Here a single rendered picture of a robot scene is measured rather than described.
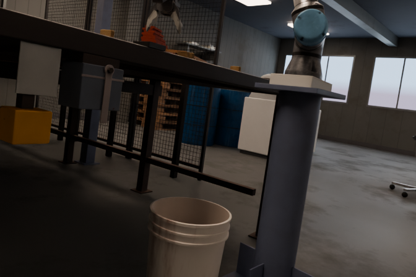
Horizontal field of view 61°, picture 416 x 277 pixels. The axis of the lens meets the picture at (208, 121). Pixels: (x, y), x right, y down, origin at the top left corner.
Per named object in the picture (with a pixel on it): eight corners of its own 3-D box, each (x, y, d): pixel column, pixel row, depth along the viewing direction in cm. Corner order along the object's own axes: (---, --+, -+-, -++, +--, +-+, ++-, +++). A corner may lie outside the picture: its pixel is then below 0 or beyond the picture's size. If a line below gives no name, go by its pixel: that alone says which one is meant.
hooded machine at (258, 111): (289, 158, 550) (301, 79, 542) (270, 160, 505) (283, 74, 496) (255, 150, 591) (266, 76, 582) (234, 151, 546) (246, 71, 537)
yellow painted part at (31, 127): (49, 143, 86) (60, 47, 84) (12, 144, 79) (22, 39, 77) (33, 138, 91) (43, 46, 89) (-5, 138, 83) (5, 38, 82)
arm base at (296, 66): (326, 83, 145) (330, 59, 145) (315, 77, 132) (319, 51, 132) (291, 80, 153) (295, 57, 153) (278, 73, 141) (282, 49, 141)
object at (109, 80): (121, 123, 102) (129, 61, 100) (78, 123, 90) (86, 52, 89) (97, 118, 108) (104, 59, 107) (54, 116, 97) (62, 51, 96)
